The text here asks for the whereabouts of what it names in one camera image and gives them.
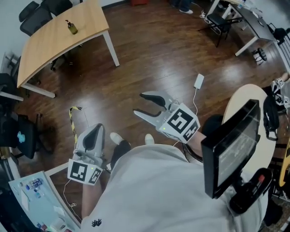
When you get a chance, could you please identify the black chair with blue tag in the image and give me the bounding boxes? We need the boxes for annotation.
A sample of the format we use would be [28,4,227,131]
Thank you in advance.
[0,112,54,160]

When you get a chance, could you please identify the person's black trousers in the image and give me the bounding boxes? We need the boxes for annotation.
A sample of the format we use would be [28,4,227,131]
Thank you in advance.
[110,140,132,169]

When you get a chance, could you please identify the black framed monitor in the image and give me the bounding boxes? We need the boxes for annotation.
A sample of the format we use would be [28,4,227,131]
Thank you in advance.
[201,99,261,200]

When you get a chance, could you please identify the white adapter cable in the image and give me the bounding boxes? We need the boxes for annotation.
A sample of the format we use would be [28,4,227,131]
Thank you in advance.
[173,87,199,148]

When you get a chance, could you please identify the clear plastic water bottle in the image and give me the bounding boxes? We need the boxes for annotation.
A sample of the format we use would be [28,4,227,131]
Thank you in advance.
[25,178,44,190]

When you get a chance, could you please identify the yellow board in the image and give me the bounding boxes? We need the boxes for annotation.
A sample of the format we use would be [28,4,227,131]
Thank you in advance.
[278,139,290,188]

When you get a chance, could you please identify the black handle with red button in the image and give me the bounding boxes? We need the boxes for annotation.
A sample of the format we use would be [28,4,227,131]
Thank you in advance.
[229,167,273,215]

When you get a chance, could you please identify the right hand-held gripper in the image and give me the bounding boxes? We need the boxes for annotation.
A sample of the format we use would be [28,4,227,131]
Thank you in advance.
[133,90,201,145]

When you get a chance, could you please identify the person's left forearm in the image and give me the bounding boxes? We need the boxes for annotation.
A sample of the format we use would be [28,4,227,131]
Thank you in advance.
[81,179,107,222]

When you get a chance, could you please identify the wooden table with white legs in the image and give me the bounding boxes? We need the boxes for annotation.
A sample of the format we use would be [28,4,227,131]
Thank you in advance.
[17,0,121,99]

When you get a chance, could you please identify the thin white gripper cable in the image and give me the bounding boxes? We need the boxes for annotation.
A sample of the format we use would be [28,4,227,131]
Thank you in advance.
[63,178,82,223]

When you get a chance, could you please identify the white paper sheet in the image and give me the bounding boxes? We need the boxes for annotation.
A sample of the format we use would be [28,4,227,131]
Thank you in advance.
[19,188,30,212]

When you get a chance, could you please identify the person's right forearm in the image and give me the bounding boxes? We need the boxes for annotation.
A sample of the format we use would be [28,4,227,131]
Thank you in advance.
[187,130,207,157]

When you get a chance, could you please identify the person's white left shoe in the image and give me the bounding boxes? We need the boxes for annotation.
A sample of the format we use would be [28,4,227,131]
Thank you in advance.
[110,132,124,145]

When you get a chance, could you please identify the black folding chair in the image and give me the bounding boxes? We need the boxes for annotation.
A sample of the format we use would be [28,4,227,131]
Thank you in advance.
[198,13,245,48]

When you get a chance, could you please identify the round beige table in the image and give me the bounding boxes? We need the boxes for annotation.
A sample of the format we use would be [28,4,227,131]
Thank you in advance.
[221,84,277,180]

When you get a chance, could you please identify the white power adapter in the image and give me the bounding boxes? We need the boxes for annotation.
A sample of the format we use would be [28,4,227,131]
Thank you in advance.
[193,73,205,90]

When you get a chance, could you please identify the brown pump bottle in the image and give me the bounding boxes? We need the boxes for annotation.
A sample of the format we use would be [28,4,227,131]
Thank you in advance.
[65,19,78,35]

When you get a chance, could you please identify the person's grey shirt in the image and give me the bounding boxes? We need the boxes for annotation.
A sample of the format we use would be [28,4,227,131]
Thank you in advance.
[80,145,269,232]

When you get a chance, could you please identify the black mesh office chair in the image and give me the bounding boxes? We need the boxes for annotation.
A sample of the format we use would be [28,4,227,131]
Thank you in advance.
[19,0,54,37]

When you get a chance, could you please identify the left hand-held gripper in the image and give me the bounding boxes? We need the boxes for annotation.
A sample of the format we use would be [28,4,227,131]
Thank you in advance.
[67,124,106,186]

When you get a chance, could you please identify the yellow black striped strap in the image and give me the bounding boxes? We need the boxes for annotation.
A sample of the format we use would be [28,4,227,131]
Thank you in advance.
[68,106,82,144]

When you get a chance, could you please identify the dark desk with white legs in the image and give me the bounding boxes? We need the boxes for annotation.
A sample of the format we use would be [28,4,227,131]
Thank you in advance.
[206,0,278,57]

